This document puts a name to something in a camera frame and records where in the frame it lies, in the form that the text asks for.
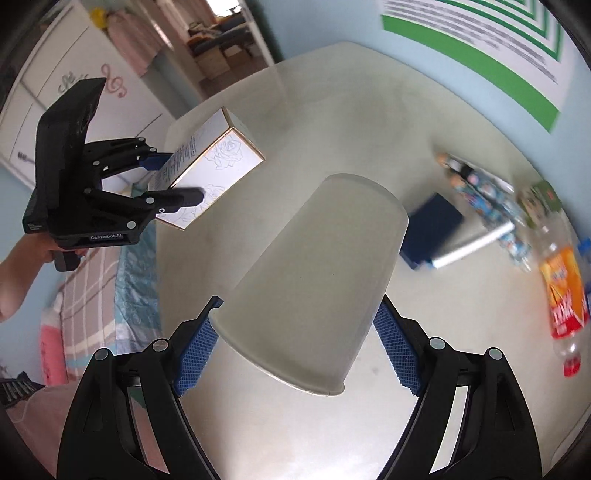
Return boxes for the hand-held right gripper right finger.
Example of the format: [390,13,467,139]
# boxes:
[373,293,543,480]

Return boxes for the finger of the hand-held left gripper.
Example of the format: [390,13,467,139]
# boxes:
[84,137,171,180]
[83,186,205,229]

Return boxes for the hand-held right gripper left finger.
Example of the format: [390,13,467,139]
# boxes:
[55,295,225,480]

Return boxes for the white rose print box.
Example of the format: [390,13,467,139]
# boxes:
[148,107,266,230]

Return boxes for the white paper cup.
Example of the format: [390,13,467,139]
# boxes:
[209,173,410,397]

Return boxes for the blue label plastic bottle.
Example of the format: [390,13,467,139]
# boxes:
[577,237,591,324]

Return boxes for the green flower print tin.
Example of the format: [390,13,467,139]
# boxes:
[516,181,565,229]

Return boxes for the person's left forearm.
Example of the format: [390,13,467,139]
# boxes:
[0,251,35,324]

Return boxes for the person's left hand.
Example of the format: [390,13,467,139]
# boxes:
[18,236,88,265]

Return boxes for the teal patterned cloth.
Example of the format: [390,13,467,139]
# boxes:
[115,185,162,352]

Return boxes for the white wardrobe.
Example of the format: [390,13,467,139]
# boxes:
[0,0,176,190]

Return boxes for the cardboard box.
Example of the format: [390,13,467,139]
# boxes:
[196,46,232,79]

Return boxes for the plaid blanket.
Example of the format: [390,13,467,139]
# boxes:
[58,182,162,384]

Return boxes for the pink hanging clothes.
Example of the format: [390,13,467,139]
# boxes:
[104,9,167,75]

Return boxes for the dark blue box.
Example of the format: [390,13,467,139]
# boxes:
[399,193,464,271]

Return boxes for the white tube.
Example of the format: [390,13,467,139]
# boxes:
[431,220,515,269]

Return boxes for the grey blue sofa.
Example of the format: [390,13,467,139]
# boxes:
[187,21,250,54]

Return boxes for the pink pillow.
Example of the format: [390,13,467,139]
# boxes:
[39,295,70,386]

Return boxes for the orange label plastic bottle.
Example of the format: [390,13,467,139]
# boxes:
[526,217,591,378]

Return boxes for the colourful printed plastic wrapper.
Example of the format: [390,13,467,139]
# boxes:
[436,154,532,273]

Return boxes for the white door frame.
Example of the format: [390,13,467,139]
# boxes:
[240,0,282,65]

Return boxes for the green and white wall poster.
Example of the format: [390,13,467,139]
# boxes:
[379,0,568,134]

